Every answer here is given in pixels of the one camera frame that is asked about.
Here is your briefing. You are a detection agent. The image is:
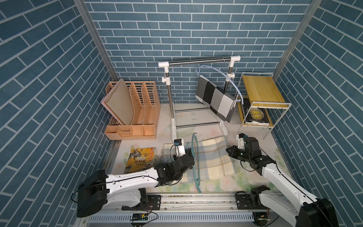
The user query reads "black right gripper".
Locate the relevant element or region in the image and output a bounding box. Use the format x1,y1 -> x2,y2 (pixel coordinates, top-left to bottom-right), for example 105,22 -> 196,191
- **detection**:
225,145 -> 250,162

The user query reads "teal green clothes hanger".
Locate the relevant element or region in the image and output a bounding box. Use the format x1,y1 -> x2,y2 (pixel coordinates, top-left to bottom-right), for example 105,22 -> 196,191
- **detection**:
191,133 -> 201,193

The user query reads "yellow blue plaid scarf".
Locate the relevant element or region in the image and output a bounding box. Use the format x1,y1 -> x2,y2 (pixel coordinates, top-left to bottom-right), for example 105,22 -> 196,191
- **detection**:
181,136 -> 235,183

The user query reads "black grey checkered scarf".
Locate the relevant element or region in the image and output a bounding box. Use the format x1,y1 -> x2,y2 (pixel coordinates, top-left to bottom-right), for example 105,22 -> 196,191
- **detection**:
196,75 -> 237,122

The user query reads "translucent blue clothes hanger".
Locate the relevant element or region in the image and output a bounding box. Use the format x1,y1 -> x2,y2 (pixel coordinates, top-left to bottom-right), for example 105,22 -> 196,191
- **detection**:
195,59 -> 244,105

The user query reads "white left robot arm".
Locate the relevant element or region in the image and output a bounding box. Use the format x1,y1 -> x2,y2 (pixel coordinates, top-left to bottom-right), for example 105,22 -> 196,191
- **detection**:
77,149 -> 195,218

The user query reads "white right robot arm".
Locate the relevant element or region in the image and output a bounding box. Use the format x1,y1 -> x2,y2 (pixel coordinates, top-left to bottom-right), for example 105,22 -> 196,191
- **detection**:
226,133 -> 338,227

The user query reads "floral table mat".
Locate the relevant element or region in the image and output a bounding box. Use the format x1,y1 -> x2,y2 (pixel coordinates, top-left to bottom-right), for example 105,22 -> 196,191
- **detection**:
108,103 -> 291,193

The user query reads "yellow illustrated comic book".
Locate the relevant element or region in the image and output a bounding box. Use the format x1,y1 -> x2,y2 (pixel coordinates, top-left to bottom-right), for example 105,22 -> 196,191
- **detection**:
124,148 -> 156,174

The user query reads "green circuit board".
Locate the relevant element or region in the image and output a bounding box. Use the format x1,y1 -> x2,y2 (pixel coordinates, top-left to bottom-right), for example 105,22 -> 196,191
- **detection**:
130,213 -> 148,222

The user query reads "orange plastic file organizer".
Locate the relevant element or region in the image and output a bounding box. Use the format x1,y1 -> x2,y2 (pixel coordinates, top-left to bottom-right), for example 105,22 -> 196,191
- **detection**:
105,81 -> 161,140

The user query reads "white steel clothes rack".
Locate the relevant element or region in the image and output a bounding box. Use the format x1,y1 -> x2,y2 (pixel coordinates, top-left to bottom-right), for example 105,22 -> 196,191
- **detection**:
158,55 -> 243,140

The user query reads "beige flat board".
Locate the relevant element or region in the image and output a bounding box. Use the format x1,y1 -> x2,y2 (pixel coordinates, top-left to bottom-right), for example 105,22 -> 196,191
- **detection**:
101,79 -> 134,125

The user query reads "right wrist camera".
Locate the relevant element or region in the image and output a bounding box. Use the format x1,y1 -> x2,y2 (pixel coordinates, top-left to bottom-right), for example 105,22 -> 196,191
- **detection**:
236,133 -> 248,149

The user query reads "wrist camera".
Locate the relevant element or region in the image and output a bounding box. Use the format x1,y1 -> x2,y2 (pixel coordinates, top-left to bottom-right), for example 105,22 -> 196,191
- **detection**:
236,133 -> 248,149
174,139 -> 186,158

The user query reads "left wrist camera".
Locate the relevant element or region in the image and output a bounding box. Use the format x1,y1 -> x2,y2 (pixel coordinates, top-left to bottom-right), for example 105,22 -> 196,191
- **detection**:
174,139 -> 186,158

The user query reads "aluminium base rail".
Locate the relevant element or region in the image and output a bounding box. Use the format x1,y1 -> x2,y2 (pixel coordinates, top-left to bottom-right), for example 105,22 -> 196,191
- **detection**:
75,192 -> 284,227

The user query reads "wood and wire shelf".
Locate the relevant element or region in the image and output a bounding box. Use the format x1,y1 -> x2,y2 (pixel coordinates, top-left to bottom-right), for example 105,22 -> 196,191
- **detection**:
237,72 -> 292,140

